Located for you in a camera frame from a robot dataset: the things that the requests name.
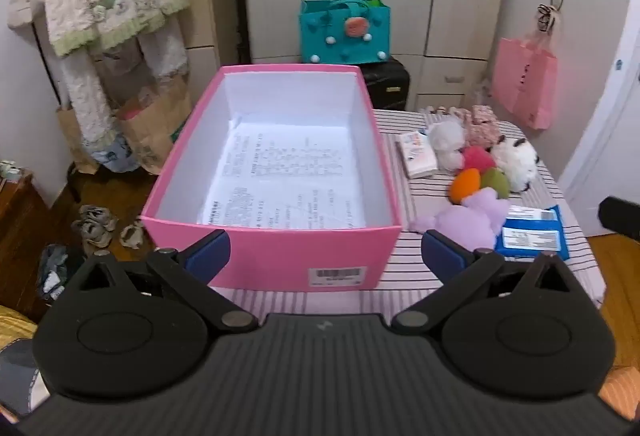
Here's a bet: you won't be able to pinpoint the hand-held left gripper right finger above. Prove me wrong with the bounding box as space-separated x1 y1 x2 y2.
391 230 576 334

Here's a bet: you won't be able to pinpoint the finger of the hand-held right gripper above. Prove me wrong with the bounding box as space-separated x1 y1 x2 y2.
597 197 640 237

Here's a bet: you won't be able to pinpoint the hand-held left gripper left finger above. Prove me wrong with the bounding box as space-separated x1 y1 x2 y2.
75 230 258 332

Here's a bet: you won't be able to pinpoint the purple plush toy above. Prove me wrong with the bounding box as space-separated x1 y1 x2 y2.
410 191 511 251

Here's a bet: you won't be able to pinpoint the orange egg-shaped sponge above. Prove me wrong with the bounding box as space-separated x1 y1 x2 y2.
450 168 483 207

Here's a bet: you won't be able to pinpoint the pink cardboard box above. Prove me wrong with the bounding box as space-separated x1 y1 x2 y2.
140 64 403 291

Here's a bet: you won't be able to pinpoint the green egg-shaped sponge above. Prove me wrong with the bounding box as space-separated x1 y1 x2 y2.
480 167 511 199

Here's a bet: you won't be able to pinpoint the blue wet wipes packet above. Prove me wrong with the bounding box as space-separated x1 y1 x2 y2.
495 205 571 261

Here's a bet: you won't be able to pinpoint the pink sponge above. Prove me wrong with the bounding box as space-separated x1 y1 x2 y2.
462 147 496 174

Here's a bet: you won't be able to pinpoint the white tissue packet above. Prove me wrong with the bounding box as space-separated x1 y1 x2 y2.
395 131 441 179

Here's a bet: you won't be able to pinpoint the small white plush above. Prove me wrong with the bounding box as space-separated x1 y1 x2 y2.
427 121 466 171

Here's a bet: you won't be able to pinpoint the white plush with brown ears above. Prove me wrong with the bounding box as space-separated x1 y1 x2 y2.
492 136 539 191

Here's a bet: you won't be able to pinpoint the pink floral scrunchie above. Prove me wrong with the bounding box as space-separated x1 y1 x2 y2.
469 106 502 149

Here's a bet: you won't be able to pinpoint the striped tablecloth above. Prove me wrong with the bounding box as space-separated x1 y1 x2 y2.
220 108 606 307

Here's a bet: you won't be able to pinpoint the white door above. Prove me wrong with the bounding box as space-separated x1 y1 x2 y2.
557 0 640 237

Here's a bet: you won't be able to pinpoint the brown paper bag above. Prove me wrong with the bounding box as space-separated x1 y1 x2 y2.
55 106 101 174
115 80 193 177

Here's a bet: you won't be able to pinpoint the small pink white trinkets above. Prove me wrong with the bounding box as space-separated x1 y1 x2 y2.
425 106 471 121

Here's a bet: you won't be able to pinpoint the dark bag on floor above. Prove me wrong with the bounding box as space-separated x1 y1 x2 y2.
37 243 83 301

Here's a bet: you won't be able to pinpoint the pink paper bag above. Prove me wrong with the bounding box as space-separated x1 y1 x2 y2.
490 36 558 131

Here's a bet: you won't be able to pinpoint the black suitcase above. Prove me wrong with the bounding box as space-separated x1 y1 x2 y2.
359 57 412 111

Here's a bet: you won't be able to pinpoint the dark wooden cabinet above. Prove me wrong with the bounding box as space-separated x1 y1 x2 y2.
0 168 51 317

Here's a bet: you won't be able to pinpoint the yellow bedding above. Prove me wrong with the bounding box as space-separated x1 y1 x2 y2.
0 306 41 347

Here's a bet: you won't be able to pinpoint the teal felt handbag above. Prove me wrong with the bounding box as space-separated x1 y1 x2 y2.
299 0 391 65

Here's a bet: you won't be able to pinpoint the hair ties on hook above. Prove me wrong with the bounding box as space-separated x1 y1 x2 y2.
536 0 564 35

